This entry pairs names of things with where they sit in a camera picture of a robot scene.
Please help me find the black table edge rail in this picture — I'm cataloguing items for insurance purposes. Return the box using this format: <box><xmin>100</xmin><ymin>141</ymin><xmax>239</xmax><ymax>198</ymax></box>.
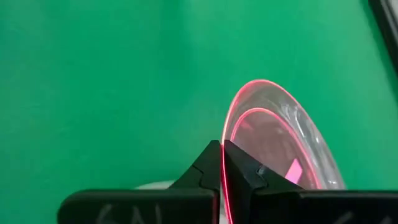
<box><xmin>368</xmin><ymin>0</ymin><xmax>398</xmax><ymax>77</ymax></box>

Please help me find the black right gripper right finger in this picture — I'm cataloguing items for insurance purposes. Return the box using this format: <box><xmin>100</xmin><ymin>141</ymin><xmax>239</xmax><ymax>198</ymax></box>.
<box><xmin>223</xmin><ymin>139</ymin><xmax>398</xmax><ymax>224</ymax></box>

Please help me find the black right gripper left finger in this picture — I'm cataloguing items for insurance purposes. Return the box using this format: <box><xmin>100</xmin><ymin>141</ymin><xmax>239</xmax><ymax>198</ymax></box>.
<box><xmin>57</xmin><ymin>139</ymin><xmax>222</xmax><ymax>224</ymax></box>

